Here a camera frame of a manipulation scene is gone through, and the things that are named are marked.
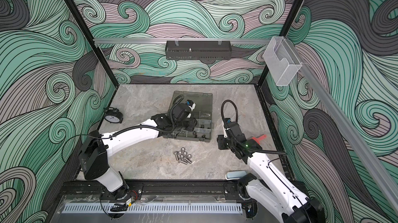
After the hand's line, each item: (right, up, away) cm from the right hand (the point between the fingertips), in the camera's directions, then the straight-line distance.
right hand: (220, 139), depth 80 cm
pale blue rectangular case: (+6, -17, -5) cm, 18 cm away
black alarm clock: (-64, +11, +13) cm, 66 cm away
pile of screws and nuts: (-21, -10, +3) cm, 24 cm away
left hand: (-13, +10, +1) cm, 16 cm away
